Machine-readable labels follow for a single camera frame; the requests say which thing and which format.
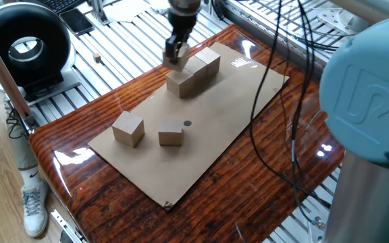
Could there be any white sock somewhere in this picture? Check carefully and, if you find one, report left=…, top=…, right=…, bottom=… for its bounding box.
left=19, top=165, right=42, bottom=192

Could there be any black ring light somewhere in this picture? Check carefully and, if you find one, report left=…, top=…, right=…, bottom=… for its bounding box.
left=0, top=1, right=72, bottom=89

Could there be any white silver wrist adapter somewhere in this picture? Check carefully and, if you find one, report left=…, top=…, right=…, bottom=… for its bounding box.
left=167, top=0, right=202, bottom=14

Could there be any short aluminium profile stand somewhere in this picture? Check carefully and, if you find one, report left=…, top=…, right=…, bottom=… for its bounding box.
left=89, top=0, right=111, bottom=26

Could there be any white paper sheet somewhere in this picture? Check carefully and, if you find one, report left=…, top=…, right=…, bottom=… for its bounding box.
left=103, top=0, right=168, bottom=24

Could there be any silver slotted bracket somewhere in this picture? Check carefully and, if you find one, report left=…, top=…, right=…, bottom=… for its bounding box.
left=50, top=209, right=89, bottom=243

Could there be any tan slanted frame post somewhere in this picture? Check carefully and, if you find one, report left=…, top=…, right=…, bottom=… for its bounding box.
left=0, top=20, right=36, bottom=134

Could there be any silver perforated mounting plate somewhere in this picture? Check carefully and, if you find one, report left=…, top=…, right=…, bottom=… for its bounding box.
left=315, top=6, right=363, bottom=36

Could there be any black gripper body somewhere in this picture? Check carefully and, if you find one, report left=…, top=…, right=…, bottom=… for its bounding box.
left=166, top=8, right=201, bottom=44

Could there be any khaki trouser leg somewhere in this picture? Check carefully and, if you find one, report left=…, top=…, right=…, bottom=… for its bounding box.
left=3, top=96, right=39, bottom=171

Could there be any white sneaker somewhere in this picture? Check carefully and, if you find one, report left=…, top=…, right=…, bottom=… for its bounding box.
left=20, top=180, right=50, bottom=238

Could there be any thin black dangling cable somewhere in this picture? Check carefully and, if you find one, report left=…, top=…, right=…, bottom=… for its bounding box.
left=5, top=107, right=30, bottom=140

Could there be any black keyboard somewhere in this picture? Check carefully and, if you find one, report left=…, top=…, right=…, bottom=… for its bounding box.
left=41, top=0, right=87, bottom=15

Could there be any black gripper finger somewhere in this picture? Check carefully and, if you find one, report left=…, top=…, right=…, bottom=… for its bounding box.
left=164, top=35, right=182, bottom=65
left=180, top=35, right=192, bottom=53

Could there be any white grey lamp base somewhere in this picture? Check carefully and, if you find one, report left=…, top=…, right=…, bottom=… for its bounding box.
left=0, top=42, right=82, bottom=108

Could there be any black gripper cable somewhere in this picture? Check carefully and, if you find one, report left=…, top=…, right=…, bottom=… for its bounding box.
left=248, top=0, right=337, bottom=223

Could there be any light wooden cube block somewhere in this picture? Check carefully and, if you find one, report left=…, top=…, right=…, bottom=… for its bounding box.
left=183, top=55, right=209, bottom=90
left=111, top=110, right=145, bottom=149
left=157, top=116, right=184, bottom=147
left=194, top=47, right=222, bottom=80
left=165, top=69, right=195, bottom=99
left=162, top=43, right=190, bottom=73

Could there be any black smartphone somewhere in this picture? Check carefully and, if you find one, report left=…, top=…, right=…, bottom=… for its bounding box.
left=59, top=8, right=96, bottom=37

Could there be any brown cardboard sheet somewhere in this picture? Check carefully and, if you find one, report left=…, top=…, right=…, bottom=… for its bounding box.
left=87, top=42, right=290, bottom=209

